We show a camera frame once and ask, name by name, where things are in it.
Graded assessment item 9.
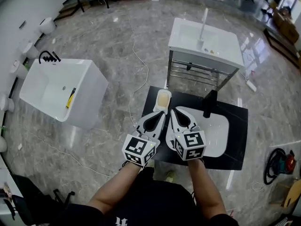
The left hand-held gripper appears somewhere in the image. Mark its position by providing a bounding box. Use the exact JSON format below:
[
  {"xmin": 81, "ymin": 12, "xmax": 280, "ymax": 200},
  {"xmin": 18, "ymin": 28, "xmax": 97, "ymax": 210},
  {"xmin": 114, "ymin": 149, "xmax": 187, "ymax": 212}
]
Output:
[{"xmin": 121, "ymin": 111, "xmax": 166, "ymax": 168}]

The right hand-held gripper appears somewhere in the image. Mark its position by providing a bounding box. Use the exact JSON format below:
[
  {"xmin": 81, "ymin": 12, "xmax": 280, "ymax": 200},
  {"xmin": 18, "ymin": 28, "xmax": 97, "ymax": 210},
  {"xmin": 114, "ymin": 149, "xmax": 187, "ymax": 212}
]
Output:
[{"xmin": 165, "ymin": 107, "xmax": 207, "ymax": 161}]

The beige bar of soap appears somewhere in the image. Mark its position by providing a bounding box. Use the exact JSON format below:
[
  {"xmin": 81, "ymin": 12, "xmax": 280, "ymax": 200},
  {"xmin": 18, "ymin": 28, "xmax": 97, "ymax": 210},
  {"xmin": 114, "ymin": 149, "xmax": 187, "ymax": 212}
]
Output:
[{"xmin": 157, "ymin": 94, "xmax": 170, "ymax": 108}]

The white soap dish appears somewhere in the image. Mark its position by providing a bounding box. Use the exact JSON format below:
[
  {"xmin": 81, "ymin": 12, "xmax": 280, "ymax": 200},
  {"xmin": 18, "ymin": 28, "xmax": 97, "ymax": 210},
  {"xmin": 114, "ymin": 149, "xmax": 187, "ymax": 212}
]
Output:
[{"xmin": 152, "ymin": 89, "xmax": 173, "ymax": 114}]

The person's right forearm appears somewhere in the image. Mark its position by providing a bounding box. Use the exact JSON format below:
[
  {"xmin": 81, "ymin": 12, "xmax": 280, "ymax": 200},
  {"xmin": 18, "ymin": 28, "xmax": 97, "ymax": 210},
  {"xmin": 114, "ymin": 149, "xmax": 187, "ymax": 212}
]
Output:
[{"xmin": 187, "ymin": 158, "xmax": 228, "ymax": 221}]

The person's left forearm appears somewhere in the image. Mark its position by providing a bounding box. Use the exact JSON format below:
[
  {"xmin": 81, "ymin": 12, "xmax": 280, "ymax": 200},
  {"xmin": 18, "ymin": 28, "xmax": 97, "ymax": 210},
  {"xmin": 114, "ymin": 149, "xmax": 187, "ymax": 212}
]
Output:
[{"xmin": 87, "ymin": 160, "xmax": 143, "ymax": 215}]

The white oval sink basin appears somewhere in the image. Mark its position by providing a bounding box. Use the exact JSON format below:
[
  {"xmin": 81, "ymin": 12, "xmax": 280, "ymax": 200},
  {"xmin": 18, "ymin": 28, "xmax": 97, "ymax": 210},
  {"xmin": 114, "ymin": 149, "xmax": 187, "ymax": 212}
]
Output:
[{"xmin": 165, "ymin": 106, "xmax": 230, "ymax": 159}]

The black basin faucet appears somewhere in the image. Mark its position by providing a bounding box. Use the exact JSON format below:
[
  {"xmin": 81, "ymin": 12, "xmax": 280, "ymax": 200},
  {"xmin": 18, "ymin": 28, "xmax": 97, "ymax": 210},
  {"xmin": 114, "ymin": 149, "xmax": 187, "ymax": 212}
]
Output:
[{"xmin": 202, "ymin": 89, "xmax": 218, "ymax": 118}]

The person's pale green shoe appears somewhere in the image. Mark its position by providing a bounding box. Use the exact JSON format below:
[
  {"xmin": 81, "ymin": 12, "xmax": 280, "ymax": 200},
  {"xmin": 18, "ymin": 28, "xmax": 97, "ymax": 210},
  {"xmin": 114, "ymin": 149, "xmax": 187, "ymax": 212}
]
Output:
[{"xmin": 164, "ymin": 170, "xmax": 176, "ymax": 183}]

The black vanity counter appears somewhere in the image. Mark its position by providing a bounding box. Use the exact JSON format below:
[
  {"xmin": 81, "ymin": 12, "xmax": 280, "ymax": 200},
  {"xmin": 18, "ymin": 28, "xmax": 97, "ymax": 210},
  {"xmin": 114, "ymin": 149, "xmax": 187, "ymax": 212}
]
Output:
[{"xmin": 142, "ymin": 86, "xmax": 249, "ymax": 171}]

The white bathtub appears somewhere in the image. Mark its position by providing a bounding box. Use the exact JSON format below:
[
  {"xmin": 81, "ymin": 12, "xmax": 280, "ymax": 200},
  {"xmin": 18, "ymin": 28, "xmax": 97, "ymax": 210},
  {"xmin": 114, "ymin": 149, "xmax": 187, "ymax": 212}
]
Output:
[{"xmin": 19, "ymin": 58, "xmax": 109, "ymax": 129}]

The metal washbasin stand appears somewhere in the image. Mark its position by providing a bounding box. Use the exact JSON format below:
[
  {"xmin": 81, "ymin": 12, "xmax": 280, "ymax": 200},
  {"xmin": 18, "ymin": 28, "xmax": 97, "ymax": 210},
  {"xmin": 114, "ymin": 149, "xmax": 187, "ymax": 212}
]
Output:
[{"xmin": 166, "ymin": 50, "xmax": 238, "ymax": 91}]

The person's black shirt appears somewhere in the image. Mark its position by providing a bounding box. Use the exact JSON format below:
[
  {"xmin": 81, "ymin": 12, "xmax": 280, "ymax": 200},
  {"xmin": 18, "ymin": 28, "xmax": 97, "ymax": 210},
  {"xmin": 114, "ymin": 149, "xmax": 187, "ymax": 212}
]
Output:
[{"xmin": 58, "ymin": 166, "xmax": 240, "ymax": 226}]

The white power strip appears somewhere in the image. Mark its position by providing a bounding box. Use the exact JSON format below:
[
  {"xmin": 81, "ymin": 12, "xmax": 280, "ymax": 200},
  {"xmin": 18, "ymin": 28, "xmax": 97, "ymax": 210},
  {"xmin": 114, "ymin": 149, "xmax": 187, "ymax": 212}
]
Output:
[{"xmin": 244, "ymin": 78, "xmax": 257, "ymax": 92}]

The yellow black packet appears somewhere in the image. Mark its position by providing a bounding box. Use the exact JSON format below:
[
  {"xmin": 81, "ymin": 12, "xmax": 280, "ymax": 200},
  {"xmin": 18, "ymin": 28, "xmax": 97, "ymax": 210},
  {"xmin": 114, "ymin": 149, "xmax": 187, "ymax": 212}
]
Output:
[{"xmin": 65, "ymin": 87, "xmax": 77, "ymax": 109}]

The white tall faucet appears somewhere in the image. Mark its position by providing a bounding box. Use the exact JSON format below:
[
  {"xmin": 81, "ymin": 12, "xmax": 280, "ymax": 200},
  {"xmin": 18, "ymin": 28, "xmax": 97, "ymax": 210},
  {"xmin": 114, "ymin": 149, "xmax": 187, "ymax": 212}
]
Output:
[{"xmin": 196, "ymin": 8, "xmax": 209, "ymax": 50}]

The wooden chair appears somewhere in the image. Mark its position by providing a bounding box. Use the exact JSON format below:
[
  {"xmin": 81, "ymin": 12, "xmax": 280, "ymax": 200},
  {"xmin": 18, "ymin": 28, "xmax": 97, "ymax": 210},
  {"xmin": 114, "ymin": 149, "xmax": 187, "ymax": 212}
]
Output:
[{"xmin": 280, "ymin": 179, "xmax": 301, "ymax": 208}]

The white toilet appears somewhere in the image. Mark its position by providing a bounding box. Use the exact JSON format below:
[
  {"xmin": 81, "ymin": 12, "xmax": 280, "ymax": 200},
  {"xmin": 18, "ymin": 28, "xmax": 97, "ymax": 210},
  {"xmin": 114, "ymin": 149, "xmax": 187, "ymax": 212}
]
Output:
[
  {"xmin": 9, "ymin": 60, "xmax": 29, "ymax": 80},
  {"xmin": 0, "ymin": 94, "xmax": 15, "ymax": 113},
  {"xmin": 22, "ymin": 41, "xmax": 40, "ymax": 60},
  {"xmin": 0, "ymin": 135, "xmax": 8, "ymax": 153},
  {"xmin": 38, "ymin": 17, "xmax": 56, "ymax": 35}
]

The black chair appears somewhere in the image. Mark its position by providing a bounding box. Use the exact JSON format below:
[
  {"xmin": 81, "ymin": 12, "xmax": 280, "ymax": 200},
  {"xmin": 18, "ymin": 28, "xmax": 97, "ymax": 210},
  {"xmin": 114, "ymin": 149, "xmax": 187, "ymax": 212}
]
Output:
[{"xmin": 9, "ymin": 173, "xmax": 76, "ymax": 226}]

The cardboard box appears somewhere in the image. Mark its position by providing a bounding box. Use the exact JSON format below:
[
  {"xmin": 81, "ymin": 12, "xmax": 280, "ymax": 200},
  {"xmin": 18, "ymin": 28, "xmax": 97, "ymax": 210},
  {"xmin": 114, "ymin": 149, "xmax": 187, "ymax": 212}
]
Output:
[{"xmin": 272, "ymin": 8, "xmax": 301, "ymax": 44}]

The long white floor cable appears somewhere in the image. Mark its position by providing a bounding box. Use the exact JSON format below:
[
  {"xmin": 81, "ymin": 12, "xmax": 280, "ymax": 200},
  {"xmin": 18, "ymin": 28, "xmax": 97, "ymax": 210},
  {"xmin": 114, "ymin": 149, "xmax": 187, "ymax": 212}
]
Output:
[{"xmin": 127, "ymin": 15, "xmax": 150, "ymax": 127}]

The thin white floor cable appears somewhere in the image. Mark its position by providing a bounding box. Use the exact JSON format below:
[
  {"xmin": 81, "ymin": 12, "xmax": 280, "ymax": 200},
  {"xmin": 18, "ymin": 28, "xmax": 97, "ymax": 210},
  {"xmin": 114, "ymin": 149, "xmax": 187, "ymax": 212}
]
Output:
[{"xmin": 30, "ymin": 132, "xmax": 114, "ymax": 179}]

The vacuum cleaner with black hose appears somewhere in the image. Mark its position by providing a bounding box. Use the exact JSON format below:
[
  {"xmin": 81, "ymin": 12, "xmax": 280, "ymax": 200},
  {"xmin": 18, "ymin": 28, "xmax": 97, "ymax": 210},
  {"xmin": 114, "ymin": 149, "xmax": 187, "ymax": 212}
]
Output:
[{"xmin": 263, "ymin": 147, "xmax": 296, "ymax": 186}]

